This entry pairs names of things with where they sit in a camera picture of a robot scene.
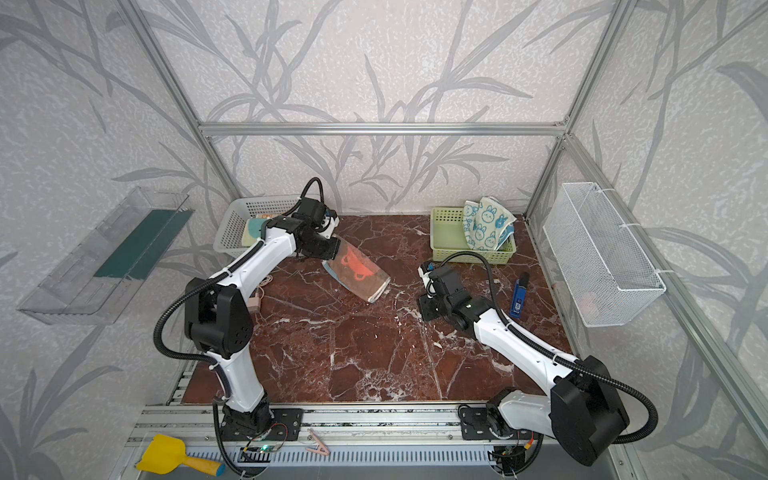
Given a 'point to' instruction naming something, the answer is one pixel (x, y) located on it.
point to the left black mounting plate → (285, 426)
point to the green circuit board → (265, 448)
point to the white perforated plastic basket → (228, 238)
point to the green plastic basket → (448, 237)
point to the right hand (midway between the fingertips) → (423, 290)
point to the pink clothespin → (321, 447)
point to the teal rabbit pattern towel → (486, 224)
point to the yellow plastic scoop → (166, 455)
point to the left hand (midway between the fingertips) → (337, 242)
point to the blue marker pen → (518, 294)
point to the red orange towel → (357, 272)
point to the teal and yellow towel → (252, 231)
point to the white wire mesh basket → (608, 274)
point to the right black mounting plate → (475, 424)
